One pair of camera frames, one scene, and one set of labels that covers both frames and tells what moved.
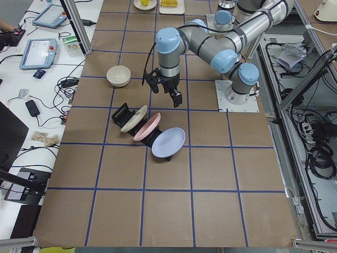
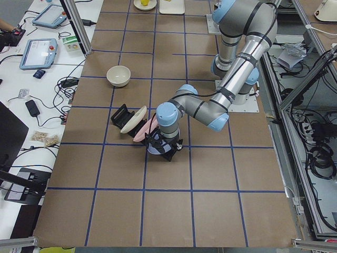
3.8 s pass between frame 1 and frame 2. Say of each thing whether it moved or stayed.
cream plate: stayed
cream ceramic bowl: stayed
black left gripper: moved
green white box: stayed
